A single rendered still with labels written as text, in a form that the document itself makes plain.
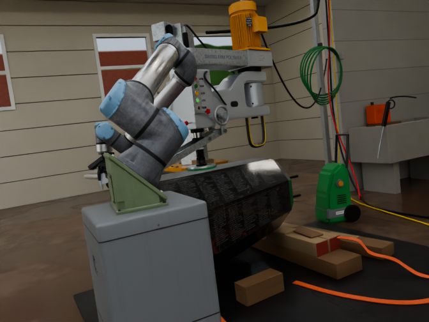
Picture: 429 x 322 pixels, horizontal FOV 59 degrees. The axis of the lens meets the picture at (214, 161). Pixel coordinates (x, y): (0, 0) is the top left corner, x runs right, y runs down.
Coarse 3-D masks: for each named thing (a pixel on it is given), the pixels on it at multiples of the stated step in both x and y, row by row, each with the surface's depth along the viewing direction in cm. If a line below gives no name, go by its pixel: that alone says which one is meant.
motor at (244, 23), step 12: (240, 12) 311; (252, 12) 313; (240, 24) 312; (252, 24) 311; (264, 24) 312; (240, 36) 312; (252, 36) 312; (240, 48) 315; (252, 48) 306; (264, 48) 317
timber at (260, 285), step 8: (264, 272) 248; (272, 272) 247; (280, 272) 245; (240, 280) 240; (248, 280) 238; (256, 280) 237; (264, 280) 236; (272, 280) 240; (280, 280) 243; (240, 288) 234; (248, 288) 230; (256, 288) 233; (264, 288) 237; (272, 288) 240; (280, 288) 244; (240, 296) 235; (248, 296) 230; (256, 296) 233; (264, 296) 237; (248, 304) 230
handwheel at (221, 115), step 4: (216, 108) 276; (224, 108) 281; (216, 112) 276; (220, 112) 280; (224, 112) 281; (228, 112) 284; (216, 116) 283; (220, 116) 278; (224, 116) 280; (228, 116) 284; (216, 120) 276; (228, 120) 284; (220, 124) 278; (224, 124) 281
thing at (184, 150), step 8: (224, 128) 291; (208, 136) 284; (216, 136) 289; (184, 144) 283; (192, 144) 274; (200, 144) 279; (176, 152) 277; (184, 152) 269; (192, 152) 273; (176, 160) 264
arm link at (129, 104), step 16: (160, 48) 181; (176, 48) 186; (144, 64) 169; (160, 64) 169; (176, 64) 192; (128, 80) 149; (144, 80) 154; (160, 80) 165; (112, 96) 137; (128, 96) 139; (144, 96) 145; (112, 112) 139; (128, 112) 139; (144, 112) 141; (128, 128) 142
